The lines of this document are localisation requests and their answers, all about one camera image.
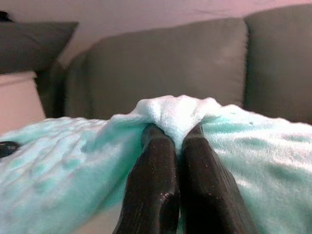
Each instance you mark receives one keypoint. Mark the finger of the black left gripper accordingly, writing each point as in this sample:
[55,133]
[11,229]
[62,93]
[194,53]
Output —
[7,148]

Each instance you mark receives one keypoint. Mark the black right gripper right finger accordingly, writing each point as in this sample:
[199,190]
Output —
[207,190]

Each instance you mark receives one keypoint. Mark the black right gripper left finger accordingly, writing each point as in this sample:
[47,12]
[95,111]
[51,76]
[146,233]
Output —
[151,182]

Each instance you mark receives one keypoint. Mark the mint green dotted pillow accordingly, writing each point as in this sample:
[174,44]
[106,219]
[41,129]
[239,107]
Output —
[61,170]

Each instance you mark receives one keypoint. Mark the grey-green leather sofa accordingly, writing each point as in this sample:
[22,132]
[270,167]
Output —
[158,68]

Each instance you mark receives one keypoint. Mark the dark grey cushion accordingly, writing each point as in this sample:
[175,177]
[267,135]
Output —
[29,46]

